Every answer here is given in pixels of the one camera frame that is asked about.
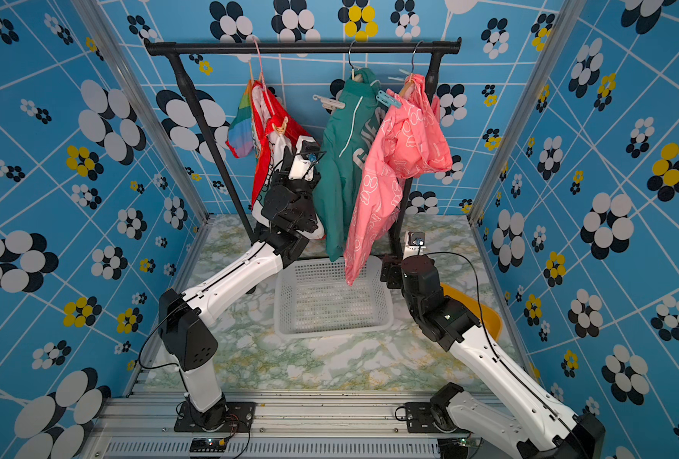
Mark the beige clothespin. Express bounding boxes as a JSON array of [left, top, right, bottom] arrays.
[[273, 117, 288, 136]]

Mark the red white rainbow jacket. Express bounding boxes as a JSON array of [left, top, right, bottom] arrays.
[[227, 80, 311, 227]]

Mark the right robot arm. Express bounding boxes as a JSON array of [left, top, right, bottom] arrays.
[[381, 254, 605, 458]]

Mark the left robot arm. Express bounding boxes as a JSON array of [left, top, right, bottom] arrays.
[[158, 172, 320, 431]]

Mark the white plastic basket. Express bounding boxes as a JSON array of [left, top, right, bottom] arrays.
[[274, 256, 394, 340]]

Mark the green letter jacket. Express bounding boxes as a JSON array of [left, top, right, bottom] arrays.
[[314, 68, 385, 261]]

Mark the white clothespin on green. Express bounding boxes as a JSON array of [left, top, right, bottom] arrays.
[[313, 95, 345, 113]]

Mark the yellow plastic tub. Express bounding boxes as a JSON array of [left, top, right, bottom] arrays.
[[441, 283, 504, 340]]

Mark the pink printed jacket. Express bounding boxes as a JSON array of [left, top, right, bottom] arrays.
[[343, 75, 452, 285]]

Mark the black clothes rack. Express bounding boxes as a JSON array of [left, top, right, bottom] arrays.
[[146, 38, 462, 242]]

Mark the green circuit board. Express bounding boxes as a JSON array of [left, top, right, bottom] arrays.
[[190, 438, 228, 453]]

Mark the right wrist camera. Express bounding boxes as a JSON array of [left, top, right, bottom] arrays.
[[403, 231, 427, 259]]

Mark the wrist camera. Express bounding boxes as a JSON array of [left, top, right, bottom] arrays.
[[289, 136, 322, 182], [403, 231, 427, 259]]

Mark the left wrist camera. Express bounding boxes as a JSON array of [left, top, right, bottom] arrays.
[[289, 136, 322, 182]]

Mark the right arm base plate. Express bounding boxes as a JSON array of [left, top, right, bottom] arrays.
[[402, 403, 463, 434]]

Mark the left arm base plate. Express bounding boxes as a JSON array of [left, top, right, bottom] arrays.
[[173, 401, 257, 433]]

